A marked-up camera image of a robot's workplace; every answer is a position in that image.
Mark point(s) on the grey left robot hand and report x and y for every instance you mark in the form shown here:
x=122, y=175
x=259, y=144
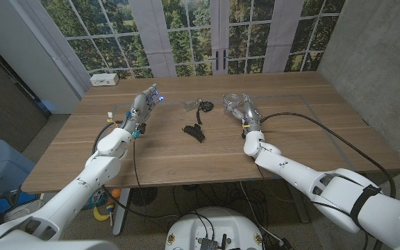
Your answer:
x=141, y=106

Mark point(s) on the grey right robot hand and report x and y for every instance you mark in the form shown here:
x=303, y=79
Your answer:
x=251, y=112

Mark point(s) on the clear glass hinged jar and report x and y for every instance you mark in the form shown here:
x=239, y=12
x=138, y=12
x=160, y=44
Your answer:
x=231, y=100

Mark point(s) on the white robot base with electronics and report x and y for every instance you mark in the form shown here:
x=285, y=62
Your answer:
x=217, y=225

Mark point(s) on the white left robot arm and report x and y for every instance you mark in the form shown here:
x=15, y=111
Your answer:
x=85, y=180

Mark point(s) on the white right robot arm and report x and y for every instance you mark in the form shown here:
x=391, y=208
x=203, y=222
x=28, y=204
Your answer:
x=332, y=187

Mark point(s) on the black claw hair clip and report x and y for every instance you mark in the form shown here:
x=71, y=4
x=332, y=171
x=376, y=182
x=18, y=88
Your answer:
x=193, y=133

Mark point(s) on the white power strip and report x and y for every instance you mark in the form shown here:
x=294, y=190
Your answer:
x=104, y=79

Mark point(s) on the clear plastic piece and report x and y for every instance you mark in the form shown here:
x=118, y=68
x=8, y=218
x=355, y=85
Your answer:
x=192, y=104

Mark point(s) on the printed window forest backdrop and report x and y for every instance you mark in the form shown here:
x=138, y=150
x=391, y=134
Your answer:
x=116, y=34

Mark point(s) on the black round ribbed disc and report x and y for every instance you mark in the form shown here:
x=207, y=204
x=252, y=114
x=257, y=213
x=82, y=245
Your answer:
x=143, y=196

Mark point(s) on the small orange ball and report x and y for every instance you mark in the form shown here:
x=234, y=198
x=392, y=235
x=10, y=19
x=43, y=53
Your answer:
x=116, y=193

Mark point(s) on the teal toy tray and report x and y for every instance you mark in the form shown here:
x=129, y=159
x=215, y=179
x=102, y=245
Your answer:
x=96, y=199

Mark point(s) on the colourful toy tool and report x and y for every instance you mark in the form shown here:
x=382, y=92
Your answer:
x=110, y=210

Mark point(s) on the white table leg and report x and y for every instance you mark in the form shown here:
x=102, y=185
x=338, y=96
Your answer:
x=121, y=215

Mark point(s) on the grey table leg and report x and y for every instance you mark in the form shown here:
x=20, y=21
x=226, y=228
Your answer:
x=302, y=212

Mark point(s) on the yellow toy banana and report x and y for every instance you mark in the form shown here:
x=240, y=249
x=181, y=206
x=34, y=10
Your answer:
x=99, y=216

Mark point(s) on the blue-grey storage bin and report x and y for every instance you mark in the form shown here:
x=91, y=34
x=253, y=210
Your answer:
x=2, y=166

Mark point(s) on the white robot torso edge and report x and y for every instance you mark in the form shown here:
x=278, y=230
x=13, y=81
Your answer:
x=47, y=246

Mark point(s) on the black framed blue object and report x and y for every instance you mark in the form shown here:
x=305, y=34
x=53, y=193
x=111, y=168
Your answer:
x=0, y=205

